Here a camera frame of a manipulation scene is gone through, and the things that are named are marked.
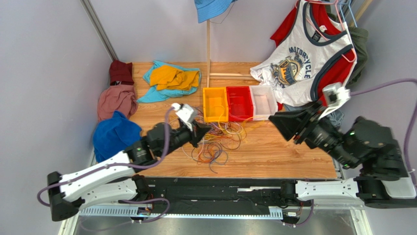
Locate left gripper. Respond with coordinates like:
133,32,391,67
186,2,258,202
159,119,212,158

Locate coloured cable pile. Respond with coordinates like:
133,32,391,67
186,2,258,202
181,116,264,174

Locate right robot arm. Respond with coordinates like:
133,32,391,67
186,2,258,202
269,103,417,209

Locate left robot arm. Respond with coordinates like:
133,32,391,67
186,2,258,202
46,120,211,222

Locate yellow plastic bin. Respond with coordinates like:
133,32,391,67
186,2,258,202
203,87,229,123

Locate white plastic bin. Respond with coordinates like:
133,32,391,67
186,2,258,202
249,85,278,120

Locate grey denim shorts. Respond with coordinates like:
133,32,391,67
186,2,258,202
283,103,344,128

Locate red plastic bin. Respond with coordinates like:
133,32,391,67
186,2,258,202
226,86,254,121

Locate wooden stand pole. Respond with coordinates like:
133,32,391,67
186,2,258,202
206,20,252,87

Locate white motorcycle tank top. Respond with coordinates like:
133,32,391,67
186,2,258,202
250,1,353,107

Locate mustard yellow shirt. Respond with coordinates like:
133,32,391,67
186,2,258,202
149,65,200,91

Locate pink cloth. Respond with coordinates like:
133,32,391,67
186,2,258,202
97,84,138,122

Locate blue cloth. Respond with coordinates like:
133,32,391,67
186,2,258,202
93,111,142,163

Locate maroon cloth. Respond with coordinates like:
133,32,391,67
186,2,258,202
109,60,134,86

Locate olive green garment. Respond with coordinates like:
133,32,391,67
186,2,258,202
323,26,369,86

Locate blue bucket hat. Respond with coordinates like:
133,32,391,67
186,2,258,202
194,0,235,24

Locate pink clothes hanger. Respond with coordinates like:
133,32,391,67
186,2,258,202
299,0,357,65

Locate aluminium corner profile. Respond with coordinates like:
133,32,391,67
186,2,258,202
80,0,118,61

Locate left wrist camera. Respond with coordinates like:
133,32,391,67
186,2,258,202
171,103,198,132

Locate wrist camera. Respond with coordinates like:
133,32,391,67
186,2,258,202
319,82,351,119
171,103,198,132

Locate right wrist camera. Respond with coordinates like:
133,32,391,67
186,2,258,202
319,82,351,119

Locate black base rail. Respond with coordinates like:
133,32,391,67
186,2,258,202
86,176,312,216

